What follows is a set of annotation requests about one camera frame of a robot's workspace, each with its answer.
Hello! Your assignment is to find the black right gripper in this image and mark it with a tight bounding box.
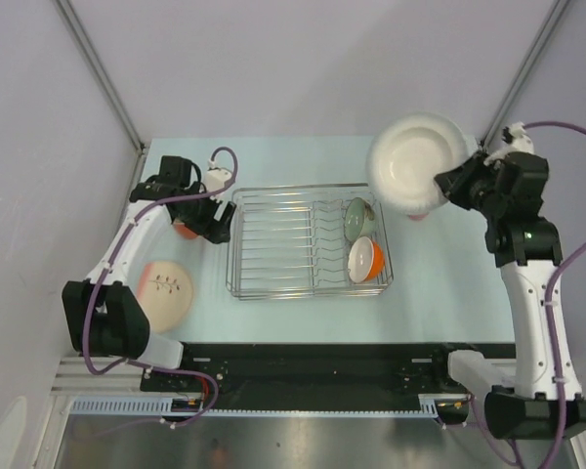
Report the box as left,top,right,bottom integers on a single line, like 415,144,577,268
434,149,505,220

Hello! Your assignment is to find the green floral ceramic bowl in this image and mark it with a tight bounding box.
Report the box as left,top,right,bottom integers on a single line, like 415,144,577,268
344,197,377,242

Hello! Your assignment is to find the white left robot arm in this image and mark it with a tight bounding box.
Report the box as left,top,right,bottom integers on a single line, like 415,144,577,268
62,147,238,391

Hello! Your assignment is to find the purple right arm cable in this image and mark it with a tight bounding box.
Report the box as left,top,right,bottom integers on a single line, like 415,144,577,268
471,120,586,469

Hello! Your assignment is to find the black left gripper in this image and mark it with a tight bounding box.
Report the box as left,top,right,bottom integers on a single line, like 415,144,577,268
177,182,236,244

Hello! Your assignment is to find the metal wire dish rack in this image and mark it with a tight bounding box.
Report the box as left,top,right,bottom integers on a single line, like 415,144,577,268
226,183,394,300

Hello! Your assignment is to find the pink beige leaf plate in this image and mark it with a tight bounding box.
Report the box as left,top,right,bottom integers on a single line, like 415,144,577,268
136,261,194,333

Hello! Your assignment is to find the orange mug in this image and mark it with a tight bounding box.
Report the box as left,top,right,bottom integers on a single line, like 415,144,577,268
173,223,198,239

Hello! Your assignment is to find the pink plastic cup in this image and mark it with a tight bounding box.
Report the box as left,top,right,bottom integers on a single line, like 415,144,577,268
407,212,429,222

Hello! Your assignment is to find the white slotted cable duct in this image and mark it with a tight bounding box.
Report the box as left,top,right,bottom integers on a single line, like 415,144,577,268
70,396,206,414

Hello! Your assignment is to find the white fluted plate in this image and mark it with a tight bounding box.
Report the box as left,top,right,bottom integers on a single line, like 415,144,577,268
366,112,477,216

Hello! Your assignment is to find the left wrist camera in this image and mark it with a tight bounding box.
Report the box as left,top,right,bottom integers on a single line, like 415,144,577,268
203,160,232,200

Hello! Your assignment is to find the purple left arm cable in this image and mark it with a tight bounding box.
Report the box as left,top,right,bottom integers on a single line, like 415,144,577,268
81,146,239,376

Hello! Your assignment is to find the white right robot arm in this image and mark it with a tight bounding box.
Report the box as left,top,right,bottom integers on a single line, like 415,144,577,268
431,150,586,440

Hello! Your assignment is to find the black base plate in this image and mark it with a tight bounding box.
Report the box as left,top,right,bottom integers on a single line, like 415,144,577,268
140,341,517,426

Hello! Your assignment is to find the orange bowl white inside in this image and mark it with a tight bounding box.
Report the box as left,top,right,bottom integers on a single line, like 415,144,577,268
347,236,385,283

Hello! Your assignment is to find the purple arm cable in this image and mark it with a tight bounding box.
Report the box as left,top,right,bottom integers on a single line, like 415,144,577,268
471,120,586,469
81,146,239,376

